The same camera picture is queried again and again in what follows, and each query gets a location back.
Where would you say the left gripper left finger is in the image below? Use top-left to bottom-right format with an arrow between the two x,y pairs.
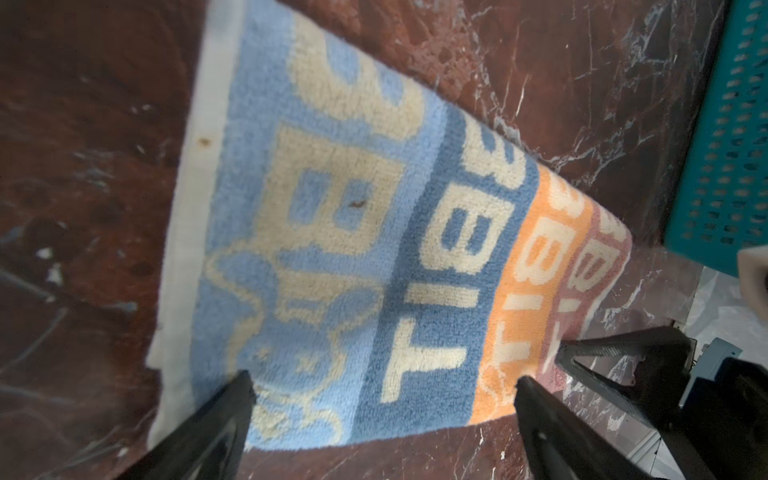
118,370 -> 256,480

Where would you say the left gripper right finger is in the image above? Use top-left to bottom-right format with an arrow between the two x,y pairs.
515,375 -> 666,479

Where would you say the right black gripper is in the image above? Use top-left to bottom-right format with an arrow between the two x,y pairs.
556,326 -> 767,479

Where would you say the teal perforated plastic basket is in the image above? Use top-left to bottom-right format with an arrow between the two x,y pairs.
664,1 -> 767,276

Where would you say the striped rabbit print towel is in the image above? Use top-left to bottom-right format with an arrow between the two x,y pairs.
147,1 -> 632,450

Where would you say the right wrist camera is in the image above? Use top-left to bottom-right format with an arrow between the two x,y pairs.
678,337 -> 743,408

